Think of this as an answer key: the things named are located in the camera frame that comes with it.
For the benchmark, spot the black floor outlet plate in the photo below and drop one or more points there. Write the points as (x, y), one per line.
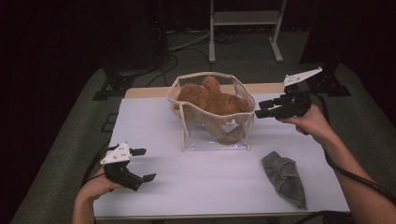
(109, 123)

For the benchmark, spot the wooden table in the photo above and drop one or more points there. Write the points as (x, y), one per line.
(146, 92)

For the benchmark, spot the grey fuzzy cloth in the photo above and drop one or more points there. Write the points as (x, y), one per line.
(286, 177)

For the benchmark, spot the brown teddy bear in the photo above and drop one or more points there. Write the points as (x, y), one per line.
(218, 101)

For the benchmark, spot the black stand base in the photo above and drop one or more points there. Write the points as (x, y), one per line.
(116, 84)
(330, 87)

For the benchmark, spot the white metal stand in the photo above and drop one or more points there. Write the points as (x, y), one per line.
(246, 18)

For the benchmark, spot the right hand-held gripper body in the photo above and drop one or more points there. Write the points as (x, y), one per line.
(294, 105)

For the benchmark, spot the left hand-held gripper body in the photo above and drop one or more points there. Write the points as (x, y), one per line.
(120, 175)

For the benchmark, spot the person's right hand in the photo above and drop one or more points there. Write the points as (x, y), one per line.
(314, 126)

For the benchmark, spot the black equipment tower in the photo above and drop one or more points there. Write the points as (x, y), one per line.
(158, 37)

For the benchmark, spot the person's left hand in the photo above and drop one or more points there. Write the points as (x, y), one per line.
(96, 188)

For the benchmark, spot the clear plastic bag beige trim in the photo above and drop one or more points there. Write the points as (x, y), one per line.
(199, 137)

